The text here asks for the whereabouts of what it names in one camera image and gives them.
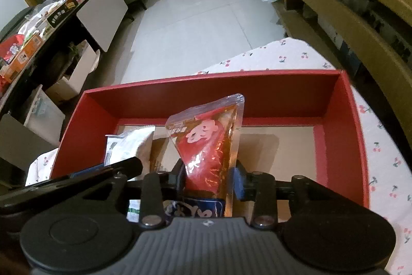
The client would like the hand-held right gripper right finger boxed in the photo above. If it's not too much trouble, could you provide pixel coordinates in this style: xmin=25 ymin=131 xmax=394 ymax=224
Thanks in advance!
xmin=232 ymin=163 xmax=369 ymax=228

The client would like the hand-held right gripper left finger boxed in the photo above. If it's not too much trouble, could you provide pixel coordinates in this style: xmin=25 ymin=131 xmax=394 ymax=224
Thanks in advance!
xmin=64 ymin=159 xmax=188 ymax=228

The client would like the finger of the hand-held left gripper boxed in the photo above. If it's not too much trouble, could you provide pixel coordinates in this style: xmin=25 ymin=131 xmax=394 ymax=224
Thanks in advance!
xmin=0 ymin=157 xmax=143 ymax=214

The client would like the clear red label snack packet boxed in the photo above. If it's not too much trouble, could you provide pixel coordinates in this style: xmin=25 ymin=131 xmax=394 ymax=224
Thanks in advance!
xmin=165 ymin=94 xmax=246 ymax=218

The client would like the red cardboard box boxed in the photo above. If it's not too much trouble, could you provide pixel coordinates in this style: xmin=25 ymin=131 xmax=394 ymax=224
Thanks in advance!
xmin=50 ymin=69 xmax=371 ymax=211

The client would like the white snack packet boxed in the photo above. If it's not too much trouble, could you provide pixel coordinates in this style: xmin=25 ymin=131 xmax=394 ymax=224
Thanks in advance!
xmin=105 ymin=127 xmax=156 ymax=180

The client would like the white storage box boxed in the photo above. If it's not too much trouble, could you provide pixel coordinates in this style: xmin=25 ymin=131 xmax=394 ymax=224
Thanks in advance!
xmin=24 ymin=85 xmax=66 ymax=145

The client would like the white cardboard box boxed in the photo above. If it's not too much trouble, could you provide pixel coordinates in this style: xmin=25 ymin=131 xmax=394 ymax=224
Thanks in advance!
xmin=45 ymin=40 xmax=101 ymax=103

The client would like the orange snack box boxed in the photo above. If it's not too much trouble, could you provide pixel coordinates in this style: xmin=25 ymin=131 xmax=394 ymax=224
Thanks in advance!
xmin=5 ymin=33 xmax=45 ymax=84

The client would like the cherry print tablecloth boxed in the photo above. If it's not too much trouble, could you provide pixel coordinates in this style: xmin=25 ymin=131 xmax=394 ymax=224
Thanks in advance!
xmin=25 ymin=38 xmax=412 ymax=275

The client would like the black coffee table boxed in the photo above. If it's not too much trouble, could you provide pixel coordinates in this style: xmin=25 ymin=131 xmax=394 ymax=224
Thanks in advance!
xmin=0 ymin=0 xmax=129 ymax=172

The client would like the red plastic basin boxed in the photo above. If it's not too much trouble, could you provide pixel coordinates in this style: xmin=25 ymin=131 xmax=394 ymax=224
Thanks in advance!
xmin=0 ymin=34 xmax=25 ymax=61

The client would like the black snack box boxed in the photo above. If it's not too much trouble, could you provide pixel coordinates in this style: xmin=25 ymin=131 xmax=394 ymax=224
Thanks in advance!
xmin=46 ymin=0 xmax=77 ymax=35

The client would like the pile of snack packets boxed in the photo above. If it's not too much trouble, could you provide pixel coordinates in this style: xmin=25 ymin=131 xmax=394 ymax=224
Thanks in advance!
xmin=0 ymin=0 xmax=70 ymax=82

